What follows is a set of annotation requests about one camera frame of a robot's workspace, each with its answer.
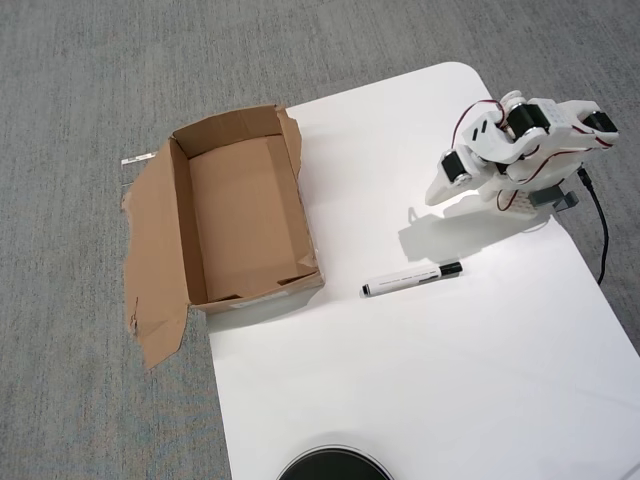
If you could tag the white marker pen black cap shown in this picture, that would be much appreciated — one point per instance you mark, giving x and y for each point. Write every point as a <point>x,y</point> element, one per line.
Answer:
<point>400,280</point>

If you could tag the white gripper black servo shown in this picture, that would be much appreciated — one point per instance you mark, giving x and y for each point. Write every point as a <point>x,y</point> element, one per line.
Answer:
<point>446,181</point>

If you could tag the open brown cardboard box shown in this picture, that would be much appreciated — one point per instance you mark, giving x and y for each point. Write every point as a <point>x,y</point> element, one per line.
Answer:
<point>235,210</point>

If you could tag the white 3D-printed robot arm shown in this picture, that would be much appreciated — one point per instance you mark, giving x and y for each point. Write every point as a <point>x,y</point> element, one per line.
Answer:
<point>555,117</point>

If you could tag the white paper strip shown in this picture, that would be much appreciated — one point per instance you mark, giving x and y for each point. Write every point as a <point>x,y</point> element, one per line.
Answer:
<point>137,159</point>

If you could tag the black round disc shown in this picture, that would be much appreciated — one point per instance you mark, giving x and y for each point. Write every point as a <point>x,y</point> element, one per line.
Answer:
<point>332,465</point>

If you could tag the grey table clamp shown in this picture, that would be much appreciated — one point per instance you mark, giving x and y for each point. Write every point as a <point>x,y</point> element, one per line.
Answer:
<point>550,197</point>

